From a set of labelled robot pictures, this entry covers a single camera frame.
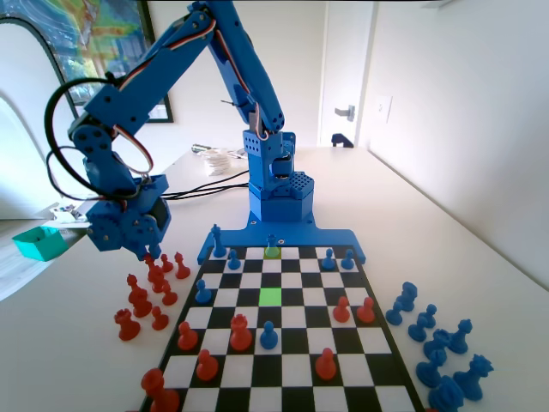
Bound pile of papers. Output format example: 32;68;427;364
49;199;94;228

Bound black framed map poster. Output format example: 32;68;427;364
0;0;175;125

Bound blue plastic clamp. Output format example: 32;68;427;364
330;132;356;150

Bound red knight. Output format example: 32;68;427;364
128;287;154;318
147;265;169;294

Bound blue queen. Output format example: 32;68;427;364
452;354;495;403

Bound white stacked items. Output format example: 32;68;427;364
201;148;241;177

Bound blue base plate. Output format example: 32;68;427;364
196;212;368;265

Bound red rook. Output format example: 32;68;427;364
229;313;254;352
113;307;142;342

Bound teal plastic box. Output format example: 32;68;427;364
11;226;68;263

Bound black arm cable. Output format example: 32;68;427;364
45;72;154;203

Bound white arched panel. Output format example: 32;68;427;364
0;19;81;220

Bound black cable bundle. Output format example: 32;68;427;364
165;168;252;203

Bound black and white chessboard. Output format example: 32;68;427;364
136;244;430;412

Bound blue king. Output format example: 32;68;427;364
211;222;227;259

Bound white door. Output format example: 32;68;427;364
316;0;378;149

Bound white light switch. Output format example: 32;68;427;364
373;94;394;125

